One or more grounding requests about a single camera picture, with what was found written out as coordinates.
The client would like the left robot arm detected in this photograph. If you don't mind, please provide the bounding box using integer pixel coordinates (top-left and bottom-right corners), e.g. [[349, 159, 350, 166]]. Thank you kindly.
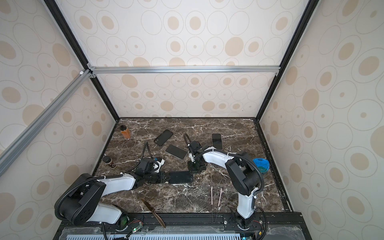
[[54, 155, 169, 231]]

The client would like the right pink chopstick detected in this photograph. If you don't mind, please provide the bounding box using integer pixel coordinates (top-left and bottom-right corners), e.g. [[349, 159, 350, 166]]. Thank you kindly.
[[218, 188, 223, 208]]

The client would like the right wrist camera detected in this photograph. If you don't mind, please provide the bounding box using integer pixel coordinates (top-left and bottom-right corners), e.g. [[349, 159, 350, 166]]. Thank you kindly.
[[188, 144, 195, 162]]

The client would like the orange bottle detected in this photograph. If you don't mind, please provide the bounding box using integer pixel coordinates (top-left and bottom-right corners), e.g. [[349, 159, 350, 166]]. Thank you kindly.
[[120, 125, 131, 140]]

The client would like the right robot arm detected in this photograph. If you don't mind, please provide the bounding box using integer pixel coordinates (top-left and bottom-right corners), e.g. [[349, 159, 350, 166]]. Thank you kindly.
[[184, 133, 268, 240]]

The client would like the pink phone case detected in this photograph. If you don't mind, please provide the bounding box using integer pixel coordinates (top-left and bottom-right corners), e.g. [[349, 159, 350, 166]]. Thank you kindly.
[[211, 133, 223, 151]]

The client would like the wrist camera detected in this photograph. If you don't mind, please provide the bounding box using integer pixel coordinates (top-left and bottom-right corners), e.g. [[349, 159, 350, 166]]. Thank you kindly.
[[153, 158, 165, 173], [188, 144, 195, 162]]

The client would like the dark jar with lid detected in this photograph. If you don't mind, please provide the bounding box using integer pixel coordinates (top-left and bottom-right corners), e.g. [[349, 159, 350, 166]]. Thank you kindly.
[[102, 156, 116, 169]]

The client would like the aluminium frame bar back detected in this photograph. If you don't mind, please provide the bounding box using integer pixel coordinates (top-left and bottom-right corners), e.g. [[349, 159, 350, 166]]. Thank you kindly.
[[91, 66, 280, 74]]

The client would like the aluminium frame bar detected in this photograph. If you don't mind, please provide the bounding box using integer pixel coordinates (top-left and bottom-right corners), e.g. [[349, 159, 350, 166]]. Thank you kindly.
[[1, 70, 91, 175], [91, 66, 280, 74]]

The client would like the aluminium frame bar left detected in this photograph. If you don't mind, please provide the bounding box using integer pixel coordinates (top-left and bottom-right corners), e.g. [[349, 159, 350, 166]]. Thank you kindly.
[[1, 70, 91, 175]]

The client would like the blue round lid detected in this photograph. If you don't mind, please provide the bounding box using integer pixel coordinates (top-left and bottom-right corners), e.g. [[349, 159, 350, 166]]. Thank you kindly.
[[253, 158, 270, 174]]

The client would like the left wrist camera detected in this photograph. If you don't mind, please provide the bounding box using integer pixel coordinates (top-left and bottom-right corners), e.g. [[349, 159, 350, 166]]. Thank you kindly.
[[153, 158, 165, 173]]

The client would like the silver-edged phone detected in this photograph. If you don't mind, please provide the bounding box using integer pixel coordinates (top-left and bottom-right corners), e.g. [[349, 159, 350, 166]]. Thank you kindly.
[[166, 145, 188, 160]]

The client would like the wooden-handled knife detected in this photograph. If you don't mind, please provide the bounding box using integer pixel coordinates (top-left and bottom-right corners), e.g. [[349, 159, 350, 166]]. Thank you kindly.
[[141, 198, 166, 229]]

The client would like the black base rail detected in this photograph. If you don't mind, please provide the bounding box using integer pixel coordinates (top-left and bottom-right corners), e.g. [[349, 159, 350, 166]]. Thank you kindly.
[[54, 213, 311, 240]]

